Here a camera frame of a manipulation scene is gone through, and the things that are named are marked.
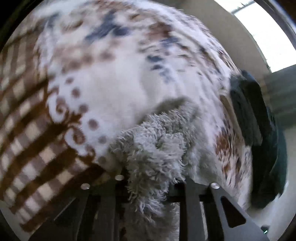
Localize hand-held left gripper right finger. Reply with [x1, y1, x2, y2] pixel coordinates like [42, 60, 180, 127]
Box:
[168, 178, 271, 241]

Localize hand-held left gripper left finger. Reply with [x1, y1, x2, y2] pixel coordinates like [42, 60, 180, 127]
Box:
[29, 174, 130, 241]

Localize grey fleece pants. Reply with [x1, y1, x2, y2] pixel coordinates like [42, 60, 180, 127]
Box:
[109, 97, 218, 241]

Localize dark teal blanket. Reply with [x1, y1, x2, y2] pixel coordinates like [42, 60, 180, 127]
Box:
[251, 105, 288, 209]

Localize floral bed cover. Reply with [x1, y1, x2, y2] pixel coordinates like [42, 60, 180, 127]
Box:
[0, 0, 253, 233]

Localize striped grey curtain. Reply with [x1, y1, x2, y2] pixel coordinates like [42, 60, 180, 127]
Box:
[260, 65, 296, 130]

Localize window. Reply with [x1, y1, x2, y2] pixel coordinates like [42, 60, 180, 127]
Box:
[214, 0, 296, 73]

